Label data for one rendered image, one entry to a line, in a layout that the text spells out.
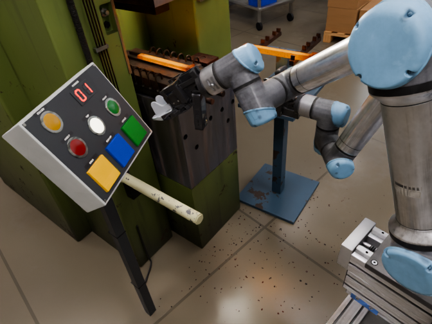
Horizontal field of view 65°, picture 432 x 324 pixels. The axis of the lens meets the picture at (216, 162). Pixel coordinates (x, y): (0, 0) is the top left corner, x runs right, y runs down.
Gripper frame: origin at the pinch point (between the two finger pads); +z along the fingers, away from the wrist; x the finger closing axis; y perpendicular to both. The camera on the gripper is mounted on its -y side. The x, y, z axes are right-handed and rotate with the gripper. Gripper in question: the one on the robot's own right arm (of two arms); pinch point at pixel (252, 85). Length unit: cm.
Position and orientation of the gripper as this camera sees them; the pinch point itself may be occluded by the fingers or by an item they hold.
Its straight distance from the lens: 126.7
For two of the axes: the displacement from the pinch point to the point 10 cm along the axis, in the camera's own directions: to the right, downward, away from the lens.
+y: 0.8, 7.7, 6.3
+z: -7.9, -3.4, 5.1
